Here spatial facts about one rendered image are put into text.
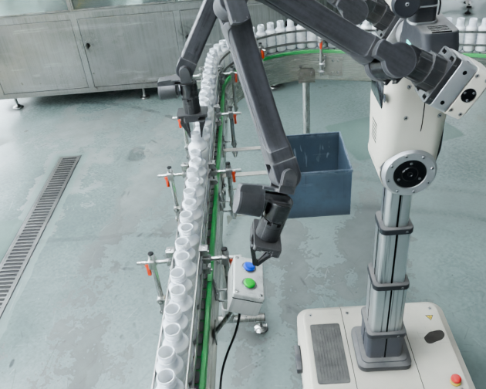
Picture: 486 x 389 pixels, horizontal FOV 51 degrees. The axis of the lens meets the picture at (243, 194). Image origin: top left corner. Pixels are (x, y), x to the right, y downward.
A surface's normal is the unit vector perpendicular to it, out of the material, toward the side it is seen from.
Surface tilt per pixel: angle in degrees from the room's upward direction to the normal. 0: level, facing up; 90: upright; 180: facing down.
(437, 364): 0
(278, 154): 65
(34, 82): 89
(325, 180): 90
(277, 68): 89
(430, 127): 101
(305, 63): 90
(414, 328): 0
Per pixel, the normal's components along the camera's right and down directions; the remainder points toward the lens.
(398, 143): 0.02, 0.72
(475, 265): -0.08, -0.81
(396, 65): 0.22, 0.13
